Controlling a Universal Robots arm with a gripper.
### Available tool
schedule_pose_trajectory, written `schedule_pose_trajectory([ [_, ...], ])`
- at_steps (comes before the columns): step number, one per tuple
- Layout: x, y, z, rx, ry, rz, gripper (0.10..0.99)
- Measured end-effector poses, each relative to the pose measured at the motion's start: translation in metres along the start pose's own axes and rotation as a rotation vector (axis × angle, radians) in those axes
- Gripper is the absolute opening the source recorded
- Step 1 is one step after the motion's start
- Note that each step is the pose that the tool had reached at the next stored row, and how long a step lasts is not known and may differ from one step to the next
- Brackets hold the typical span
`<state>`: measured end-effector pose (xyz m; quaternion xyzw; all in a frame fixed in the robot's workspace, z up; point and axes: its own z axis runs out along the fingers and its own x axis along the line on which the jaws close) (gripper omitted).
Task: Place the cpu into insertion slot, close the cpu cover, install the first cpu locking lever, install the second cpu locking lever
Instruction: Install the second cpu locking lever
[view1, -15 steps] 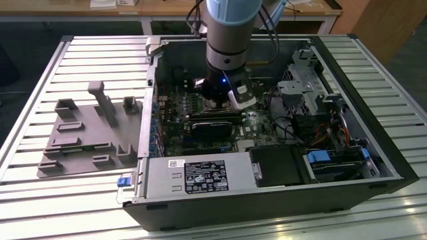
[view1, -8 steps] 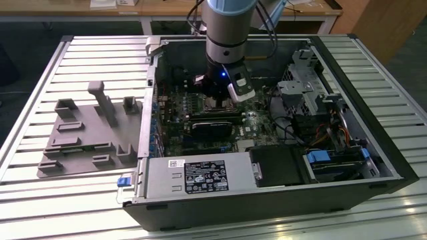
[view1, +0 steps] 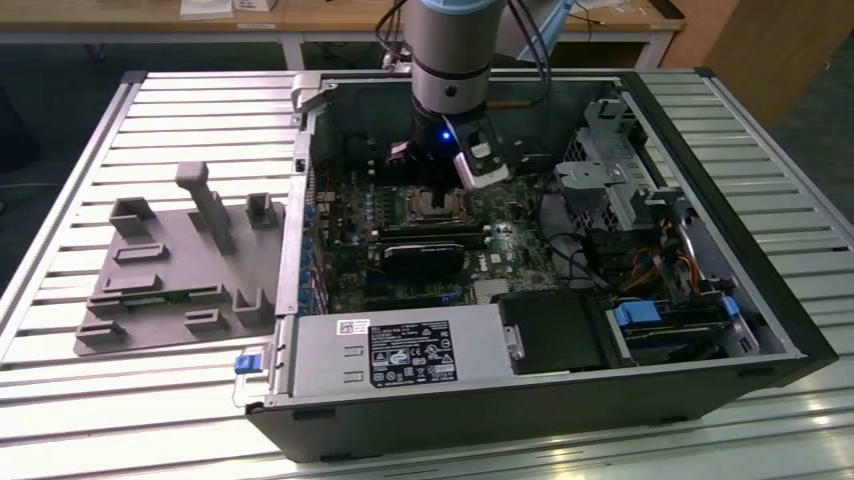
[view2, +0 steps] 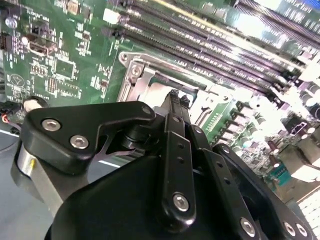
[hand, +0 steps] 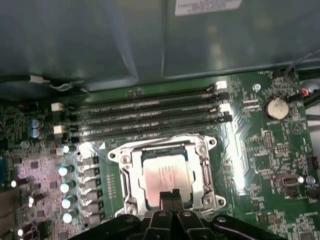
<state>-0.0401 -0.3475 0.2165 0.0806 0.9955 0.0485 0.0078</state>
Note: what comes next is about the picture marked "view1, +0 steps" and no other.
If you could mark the silver power supply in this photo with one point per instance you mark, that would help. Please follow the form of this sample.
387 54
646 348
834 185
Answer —
320 360

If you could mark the hard disk in blue carrier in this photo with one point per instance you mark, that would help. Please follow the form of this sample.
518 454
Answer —
636 312

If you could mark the black graphics card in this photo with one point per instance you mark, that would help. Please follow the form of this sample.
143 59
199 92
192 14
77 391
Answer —
420 257

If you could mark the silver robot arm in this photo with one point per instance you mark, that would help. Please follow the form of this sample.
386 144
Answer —
447 55

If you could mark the grey parts rack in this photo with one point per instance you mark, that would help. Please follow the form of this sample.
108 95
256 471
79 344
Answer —
173 260

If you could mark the metal drive cage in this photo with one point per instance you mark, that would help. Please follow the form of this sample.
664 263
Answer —
600 200

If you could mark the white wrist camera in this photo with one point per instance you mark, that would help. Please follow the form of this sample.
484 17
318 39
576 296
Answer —
483 167

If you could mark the black RAM stick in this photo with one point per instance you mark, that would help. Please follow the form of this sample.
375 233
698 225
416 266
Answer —
427 228

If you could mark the green motherboard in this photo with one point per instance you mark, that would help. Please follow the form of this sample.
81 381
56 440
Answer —
520 250

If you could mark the black drive box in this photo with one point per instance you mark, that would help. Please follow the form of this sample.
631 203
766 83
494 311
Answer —
554 330

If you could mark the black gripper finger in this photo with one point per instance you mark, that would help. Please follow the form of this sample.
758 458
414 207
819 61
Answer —
440 200

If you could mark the wooden desk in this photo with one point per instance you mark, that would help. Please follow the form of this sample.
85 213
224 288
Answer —
133 25

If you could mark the wooden cabinet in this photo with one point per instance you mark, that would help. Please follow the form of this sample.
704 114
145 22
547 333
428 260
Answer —
767 50

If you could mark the small silver heatsink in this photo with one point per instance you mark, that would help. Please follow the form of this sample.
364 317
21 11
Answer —
490 290

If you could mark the blue case latch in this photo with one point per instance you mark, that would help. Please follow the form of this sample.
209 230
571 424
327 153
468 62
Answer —
248 362

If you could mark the CPU socket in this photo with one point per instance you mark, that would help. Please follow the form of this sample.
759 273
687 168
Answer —
403 218

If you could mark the black open PC case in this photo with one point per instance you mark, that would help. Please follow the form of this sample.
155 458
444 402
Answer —
467 425

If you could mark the silver CPU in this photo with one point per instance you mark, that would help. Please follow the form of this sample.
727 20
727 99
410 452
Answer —
420 204

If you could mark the white box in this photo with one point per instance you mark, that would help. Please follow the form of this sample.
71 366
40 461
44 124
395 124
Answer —
207 9

